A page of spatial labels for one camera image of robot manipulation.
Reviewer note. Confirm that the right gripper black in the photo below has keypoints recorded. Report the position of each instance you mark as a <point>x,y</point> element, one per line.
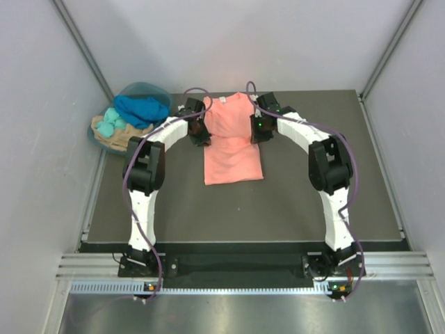
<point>256,137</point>

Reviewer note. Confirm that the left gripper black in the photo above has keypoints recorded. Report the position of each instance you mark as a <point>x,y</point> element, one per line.
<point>204,139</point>

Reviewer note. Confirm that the pink t shirt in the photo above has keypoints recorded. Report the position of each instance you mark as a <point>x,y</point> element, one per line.
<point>230,157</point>

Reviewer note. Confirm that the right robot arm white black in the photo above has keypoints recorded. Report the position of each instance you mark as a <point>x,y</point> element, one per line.
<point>330,170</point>

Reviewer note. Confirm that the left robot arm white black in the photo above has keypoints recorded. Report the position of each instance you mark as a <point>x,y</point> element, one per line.
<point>144,174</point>

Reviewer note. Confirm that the blue t shirt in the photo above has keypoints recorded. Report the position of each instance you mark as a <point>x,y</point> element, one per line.
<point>140,113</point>

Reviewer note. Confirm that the beige t shirt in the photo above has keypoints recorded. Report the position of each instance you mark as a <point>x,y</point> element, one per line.
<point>119,139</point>

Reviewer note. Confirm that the light turquoise t shirt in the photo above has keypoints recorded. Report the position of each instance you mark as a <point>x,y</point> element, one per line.
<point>110,122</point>

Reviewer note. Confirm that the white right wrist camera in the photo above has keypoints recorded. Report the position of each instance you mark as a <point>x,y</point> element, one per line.
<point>257,110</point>

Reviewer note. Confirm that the left aluminium frame post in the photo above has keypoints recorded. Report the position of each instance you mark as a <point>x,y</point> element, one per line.
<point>72,28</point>

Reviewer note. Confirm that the aluminium frame post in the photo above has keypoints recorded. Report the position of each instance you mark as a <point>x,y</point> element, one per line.
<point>72,28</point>
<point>394,41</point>

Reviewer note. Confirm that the grey slotted cable duct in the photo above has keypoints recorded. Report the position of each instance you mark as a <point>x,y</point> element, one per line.
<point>124,287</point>

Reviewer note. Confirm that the aluminium rail front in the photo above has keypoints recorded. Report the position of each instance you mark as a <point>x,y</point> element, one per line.
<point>401,265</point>

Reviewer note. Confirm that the right aluminium frame post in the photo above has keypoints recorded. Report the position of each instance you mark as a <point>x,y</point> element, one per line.
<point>394,41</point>

